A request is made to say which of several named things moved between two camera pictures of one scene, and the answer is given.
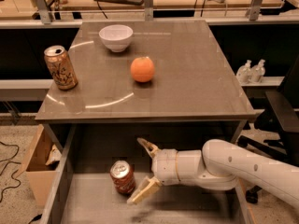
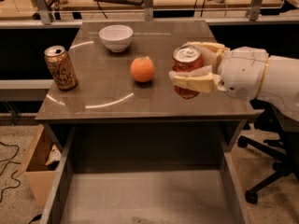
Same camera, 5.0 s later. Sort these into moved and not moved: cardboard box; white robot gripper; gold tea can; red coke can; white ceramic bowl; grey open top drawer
Moved: red coke can; white robot gripper
Not moved: gold tea can; grey open top drawer; cardboard box; white ceramic bowl
